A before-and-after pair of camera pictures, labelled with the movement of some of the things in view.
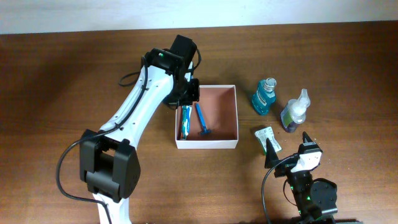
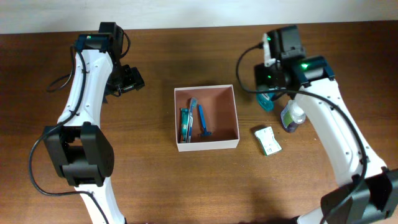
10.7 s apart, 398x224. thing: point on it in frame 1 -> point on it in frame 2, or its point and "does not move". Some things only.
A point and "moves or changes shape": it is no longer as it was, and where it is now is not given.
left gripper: [194, 94] -> [134, 80]
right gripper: [272, 157] -> [260, 78]
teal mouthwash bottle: [265, 95] moves or changes shape
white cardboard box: [214, 122] does not move
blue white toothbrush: [188, 109] moves or changes shape
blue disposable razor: [204, 130] does not move
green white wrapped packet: [262, 135] does not move
